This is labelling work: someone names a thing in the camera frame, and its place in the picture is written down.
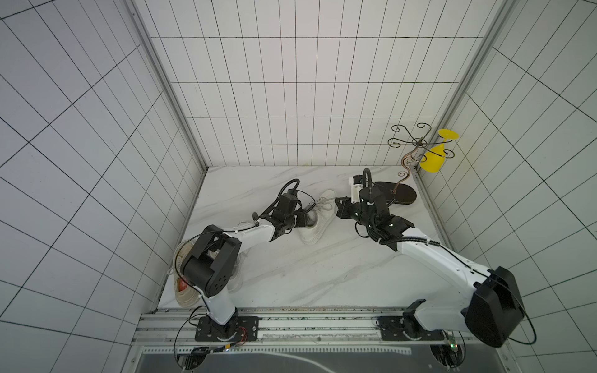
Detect white sneaker with laces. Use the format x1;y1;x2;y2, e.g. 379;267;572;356
298;190;337;245

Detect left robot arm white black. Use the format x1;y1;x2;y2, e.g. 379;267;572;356
174;179;313;330

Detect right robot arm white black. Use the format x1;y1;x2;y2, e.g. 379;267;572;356
335;169;526;348

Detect black oval stand base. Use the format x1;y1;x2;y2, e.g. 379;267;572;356
374;181;417;206

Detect curly metal cup stand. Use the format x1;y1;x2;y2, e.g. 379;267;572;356
388;122;441;184

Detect yellow plastic goblet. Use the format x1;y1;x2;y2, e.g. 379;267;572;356
419;129;460;173

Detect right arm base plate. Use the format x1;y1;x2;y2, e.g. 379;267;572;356
376;315;446;342

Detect aluminium rail frame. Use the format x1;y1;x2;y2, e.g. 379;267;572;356
132;306;507;360

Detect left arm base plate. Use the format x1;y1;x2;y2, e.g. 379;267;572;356
194;316;260;343

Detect beige shoe near wall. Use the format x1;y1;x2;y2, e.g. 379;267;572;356
171;237;201;308

